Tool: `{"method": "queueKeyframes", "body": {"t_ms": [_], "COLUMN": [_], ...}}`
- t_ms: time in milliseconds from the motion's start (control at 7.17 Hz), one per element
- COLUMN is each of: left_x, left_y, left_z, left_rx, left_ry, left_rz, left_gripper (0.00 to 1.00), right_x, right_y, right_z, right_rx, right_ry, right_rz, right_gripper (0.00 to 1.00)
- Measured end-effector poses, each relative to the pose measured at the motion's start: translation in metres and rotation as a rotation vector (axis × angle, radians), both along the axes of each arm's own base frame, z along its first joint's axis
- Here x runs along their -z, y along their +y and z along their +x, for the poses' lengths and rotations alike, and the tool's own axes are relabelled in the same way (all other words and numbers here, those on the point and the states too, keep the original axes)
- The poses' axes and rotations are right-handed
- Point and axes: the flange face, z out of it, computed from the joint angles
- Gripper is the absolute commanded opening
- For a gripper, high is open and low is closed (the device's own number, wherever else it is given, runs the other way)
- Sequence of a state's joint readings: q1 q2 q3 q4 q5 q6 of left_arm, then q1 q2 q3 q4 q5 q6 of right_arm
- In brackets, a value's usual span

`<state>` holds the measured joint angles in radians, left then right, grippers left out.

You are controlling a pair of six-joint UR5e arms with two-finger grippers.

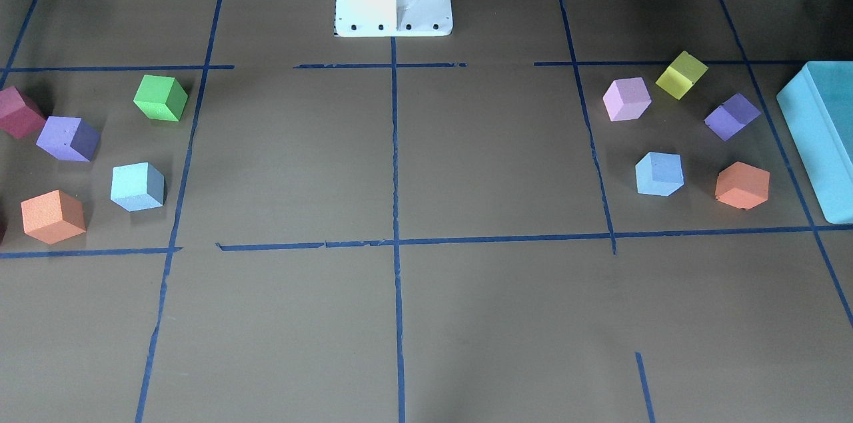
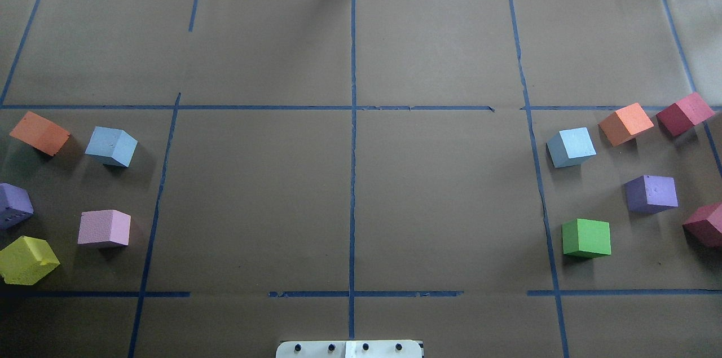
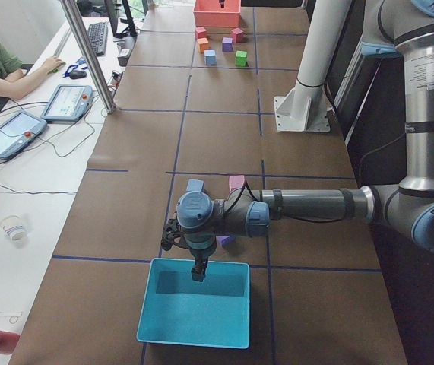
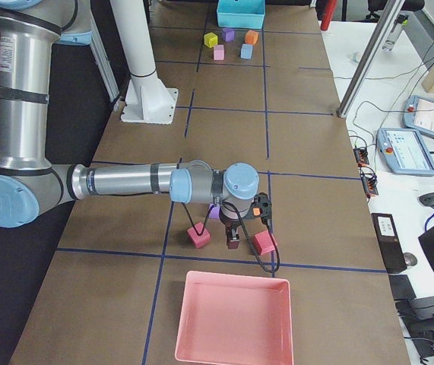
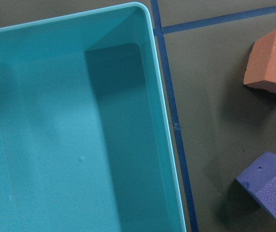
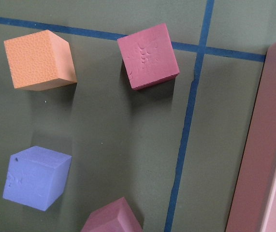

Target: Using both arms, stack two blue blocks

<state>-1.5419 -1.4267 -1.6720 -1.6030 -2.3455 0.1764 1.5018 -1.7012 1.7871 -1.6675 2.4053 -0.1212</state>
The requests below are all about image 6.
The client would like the red foam cube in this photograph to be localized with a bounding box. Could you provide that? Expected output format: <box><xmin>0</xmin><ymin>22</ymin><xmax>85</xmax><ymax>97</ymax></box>
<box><xmin>117</xmin><ymin>23</ymin><xmax>179</xmax><ymax>90</ymax></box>

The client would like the magenta foam cube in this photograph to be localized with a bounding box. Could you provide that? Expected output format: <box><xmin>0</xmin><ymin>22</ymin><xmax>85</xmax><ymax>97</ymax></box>
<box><xmin>81</xmin><ymin>197</ymin><xmax>143</xmax><ymax>232</ymax></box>

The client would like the orange foam cube near pink tray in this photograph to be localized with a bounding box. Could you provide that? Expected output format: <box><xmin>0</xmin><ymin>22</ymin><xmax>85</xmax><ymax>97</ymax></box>
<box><xmin>4</xmin><ymin>30</ymin><xmax>77</xmax><ymax>91</ymax></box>

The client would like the purple foam cube near pink tray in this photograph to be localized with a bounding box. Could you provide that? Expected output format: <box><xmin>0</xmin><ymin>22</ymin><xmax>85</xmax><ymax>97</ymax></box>
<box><xmin>2</xmin><ymin>146</ymin><xmax>72</xmax><ymax>211</ymax></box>

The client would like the pink plastic tray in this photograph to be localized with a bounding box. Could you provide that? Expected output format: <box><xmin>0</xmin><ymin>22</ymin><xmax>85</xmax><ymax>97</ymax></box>
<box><xmin>226</xmin><ymin>42</ymin><xmax>276</xmax><ymax>232</ymax></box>

